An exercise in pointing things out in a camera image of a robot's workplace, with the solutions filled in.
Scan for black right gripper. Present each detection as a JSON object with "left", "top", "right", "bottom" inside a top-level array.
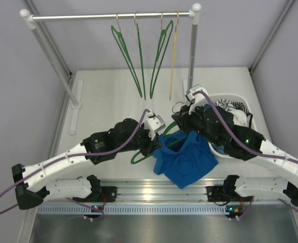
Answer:
[{"left": 172, "top": 101, "right": 221, "bottom": 147}]

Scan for green hanger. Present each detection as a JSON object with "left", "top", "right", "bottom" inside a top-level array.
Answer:
[
  {"left": 130, "top": 101, "right": 190, "bottom": 165},
  {"left": 149, "top": 13, "right": 174, "bottom": 99},
  {"left": 110, "top": 13, "right": 143, "bottom": 98},
  {"left": 134, "top": 11, "right": 146, "bottom": 101}
]

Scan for blue tank top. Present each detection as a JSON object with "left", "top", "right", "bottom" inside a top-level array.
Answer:
[{"left": 153, "top": 131, "right": 218, "bottom": 189}]

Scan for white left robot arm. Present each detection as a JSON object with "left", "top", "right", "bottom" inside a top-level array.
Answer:
[{"left": 12, "top": 115, "right": 165, "bottom": 210}]

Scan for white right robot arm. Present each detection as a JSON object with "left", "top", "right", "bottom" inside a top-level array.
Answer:
[{"left": 172, "top": 105, "right": 298, "bottom": 207}]

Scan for yellow hanger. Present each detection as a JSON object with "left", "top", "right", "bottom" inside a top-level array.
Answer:
[{"left": 168, "top": 12, "right": 179, "bottom": 101}]

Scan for white laundry basket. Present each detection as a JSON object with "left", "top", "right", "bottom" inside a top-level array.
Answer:
[{"left": 208, "top": 93, "right": 256, "bottom": 157}]

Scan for striped black white garment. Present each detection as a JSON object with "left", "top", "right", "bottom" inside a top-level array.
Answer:
[{"left": 215, "top": 99, "right": 249, "bottom": 114}]

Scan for light blue garment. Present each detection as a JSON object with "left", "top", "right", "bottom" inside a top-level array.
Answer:
[{"left": 212, "top": 144, "right": 228, "bottom": 155}]

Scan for metal clothes rack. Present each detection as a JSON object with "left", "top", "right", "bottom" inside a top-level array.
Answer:
[{"left": 20, "top": 1, "right": 202, "bottom": 135}]

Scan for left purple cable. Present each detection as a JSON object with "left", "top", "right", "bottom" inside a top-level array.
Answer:
[{"left": 0, "top": 109, "right": 155, "bottom": 217}]

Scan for purple cable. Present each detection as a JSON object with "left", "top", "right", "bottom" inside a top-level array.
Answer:
[
  {"left": 193, "top": 91, "right": 298, "bottom": 218},
  {"left": 0, "top": 109, "right": 155, "bottom": 217}
]

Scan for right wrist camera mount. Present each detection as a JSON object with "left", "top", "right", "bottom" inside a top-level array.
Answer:
[{"left": 185, "top": 85, "right": 208, "bottom": 114}]

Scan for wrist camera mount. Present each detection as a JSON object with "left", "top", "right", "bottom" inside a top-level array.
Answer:
[
  {"left": 144, "top": 110, "right": 166, "bottom": 141},
  {"left": 185, "top": 85, "right": 208, "bottom": 114}
]

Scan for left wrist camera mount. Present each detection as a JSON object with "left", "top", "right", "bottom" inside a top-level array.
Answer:
[{"left": 144, "top": 110, "right": 166, "bottom": 141}]

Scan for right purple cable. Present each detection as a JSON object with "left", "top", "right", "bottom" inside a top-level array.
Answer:
[{"left": 193, "top": 91, "right": 298, "bottom": 218}]

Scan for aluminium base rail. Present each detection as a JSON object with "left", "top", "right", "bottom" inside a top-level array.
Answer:
[{"left": 47, "top": 177, "right": 298, "bottom": 203}]

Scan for perforated cable duct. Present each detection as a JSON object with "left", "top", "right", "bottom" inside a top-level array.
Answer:
[{"left": 37, "top": 204, "right": 230, "bottom": 215}]

